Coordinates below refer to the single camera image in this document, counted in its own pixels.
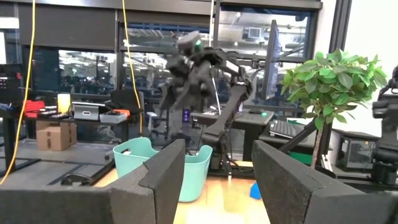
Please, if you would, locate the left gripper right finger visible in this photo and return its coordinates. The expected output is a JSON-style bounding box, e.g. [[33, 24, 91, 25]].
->
[[251, 139, 398, 224]]

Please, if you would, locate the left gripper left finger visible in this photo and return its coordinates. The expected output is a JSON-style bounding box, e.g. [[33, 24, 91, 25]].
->
[[0, 138, 187, 224]]

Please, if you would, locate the teal plastic bin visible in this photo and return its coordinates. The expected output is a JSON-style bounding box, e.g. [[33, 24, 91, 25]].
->
[[112, 137, 214, 203]]

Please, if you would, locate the blue block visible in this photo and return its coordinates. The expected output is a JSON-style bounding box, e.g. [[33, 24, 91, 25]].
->
[[249, 182, 262, 200]]

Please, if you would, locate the black computer case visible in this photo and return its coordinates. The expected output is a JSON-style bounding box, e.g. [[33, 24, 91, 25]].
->
[[335, 129, 379, 172]]

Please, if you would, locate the black office chair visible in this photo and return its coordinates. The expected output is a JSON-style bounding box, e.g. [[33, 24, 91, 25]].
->
[[110, 89, 146, 139]]

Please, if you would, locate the black side desk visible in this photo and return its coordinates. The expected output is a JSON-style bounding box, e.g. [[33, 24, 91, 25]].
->
[[0, 105, 144, 162]]

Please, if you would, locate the black computer monitor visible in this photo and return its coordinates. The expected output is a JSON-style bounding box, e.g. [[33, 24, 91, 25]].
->
[[261, 19, 282, 100]]

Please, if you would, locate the cardboard box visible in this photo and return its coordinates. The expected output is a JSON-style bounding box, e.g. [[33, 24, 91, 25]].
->
[[35, 120, 78, 152]]

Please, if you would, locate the orange tool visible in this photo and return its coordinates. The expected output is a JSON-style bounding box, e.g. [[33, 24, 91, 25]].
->
[[112, 108, 131, 118]]

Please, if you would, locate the black keyboard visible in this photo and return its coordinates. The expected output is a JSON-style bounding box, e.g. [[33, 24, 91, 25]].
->
[[269, 119, 299, 139]]

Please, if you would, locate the white tray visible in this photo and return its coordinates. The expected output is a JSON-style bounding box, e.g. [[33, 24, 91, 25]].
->
[[99, 111, 128, 124]]

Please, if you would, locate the silver metal device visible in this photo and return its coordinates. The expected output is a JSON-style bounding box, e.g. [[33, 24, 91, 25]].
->
[[72, 101, 105, 121]]

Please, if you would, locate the yellow rectangular object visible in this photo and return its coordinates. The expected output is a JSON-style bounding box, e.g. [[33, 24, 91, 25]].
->
[[57, 93, 72, 114]]

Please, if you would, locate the red case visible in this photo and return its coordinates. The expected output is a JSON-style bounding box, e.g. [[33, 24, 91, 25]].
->
[[24, 100, 46, 118]]

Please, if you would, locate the artificial potted plant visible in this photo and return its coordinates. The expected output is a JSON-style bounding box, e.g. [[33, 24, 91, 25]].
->
[[280, 48, 389, 170]]

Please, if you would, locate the black metal handle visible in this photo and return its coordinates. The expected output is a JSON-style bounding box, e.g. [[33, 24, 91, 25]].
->
[[60, 173, 94, 187]]

